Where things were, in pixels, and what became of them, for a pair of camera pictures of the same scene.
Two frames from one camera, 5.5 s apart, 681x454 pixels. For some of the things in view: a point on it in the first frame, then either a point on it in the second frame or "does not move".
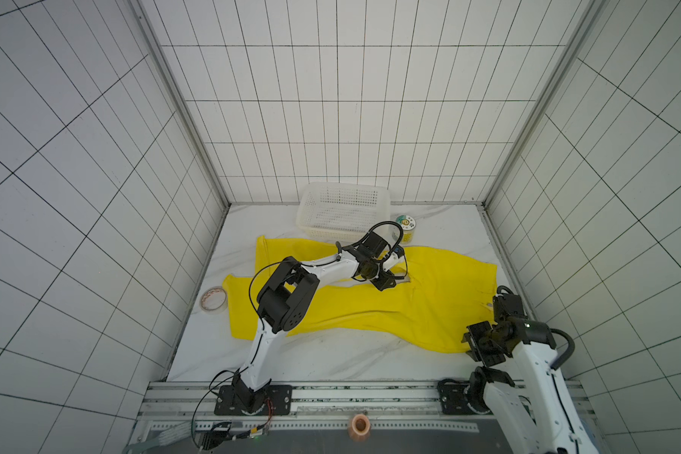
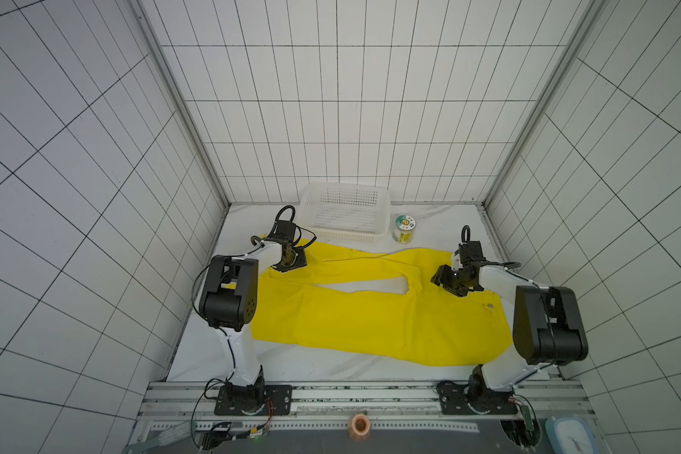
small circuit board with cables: (222, 433) does not move
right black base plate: (452, 393) does not move
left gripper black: (380, 275) → (289, 259)
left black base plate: (238, 398) does not move
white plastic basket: (342, 212) does not move
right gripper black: (480, 339) → (451, 277)
